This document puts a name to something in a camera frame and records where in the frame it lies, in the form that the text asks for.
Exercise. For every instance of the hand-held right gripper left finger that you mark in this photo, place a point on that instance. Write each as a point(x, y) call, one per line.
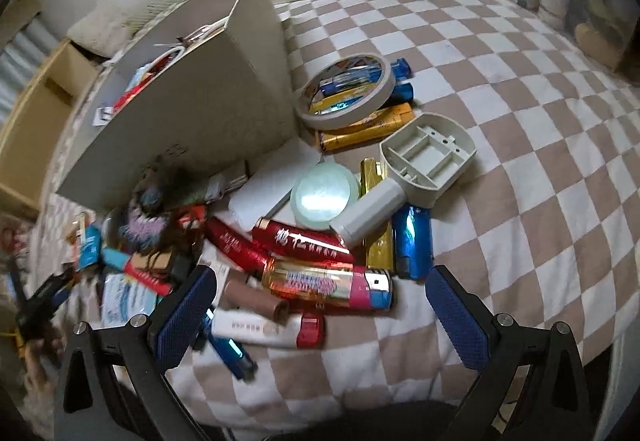
point(185, 316)

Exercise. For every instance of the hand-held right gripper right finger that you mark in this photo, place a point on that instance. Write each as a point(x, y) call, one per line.
point(460, 316)

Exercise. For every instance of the grey white curtain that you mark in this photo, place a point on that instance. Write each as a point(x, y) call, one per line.
point(25, 51)

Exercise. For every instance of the wooden bedside shelf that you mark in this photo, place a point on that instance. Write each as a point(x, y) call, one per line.
point(45, 111)

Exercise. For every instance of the mint green round mirror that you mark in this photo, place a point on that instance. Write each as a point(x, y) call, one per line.
point(325, 193)

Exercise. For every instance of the gold lighter with pink cap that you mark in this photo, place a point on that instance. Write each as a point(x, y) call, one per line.
point(320, 288)

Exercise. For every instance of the beige tape roll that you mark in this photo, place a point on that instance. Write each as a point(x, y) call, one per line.
point(330, 121)

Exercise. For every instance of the purple fuzzy trinket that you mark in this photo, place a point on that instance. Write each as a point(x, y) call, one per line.
point(147, 228)

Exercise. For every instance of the white shoe box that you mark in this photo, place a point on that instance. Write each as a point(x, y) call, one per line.
point(200, 121)

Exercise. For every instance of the white lighter with red cap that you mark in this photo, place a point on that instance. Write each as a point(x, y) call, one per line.
point(260, 328)

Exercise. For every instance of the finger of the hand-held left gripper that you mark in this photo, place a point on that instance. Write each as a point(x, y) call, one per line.
point(37, 308)

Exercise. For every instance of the white flat card box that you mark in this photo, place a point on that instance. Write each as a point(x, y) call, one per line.
point(265, 191)

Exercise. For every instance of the blue snack packet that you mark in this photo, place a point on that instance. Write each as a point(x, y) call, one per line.
point(91, 246)

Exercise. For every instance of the scattered pile of lighters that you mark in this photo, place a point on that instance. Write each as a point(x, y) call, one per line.
point(300, 241)

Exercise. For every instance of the white fluffy pillow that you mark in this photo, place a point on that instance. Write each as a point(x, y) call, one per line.
point(105, 33)

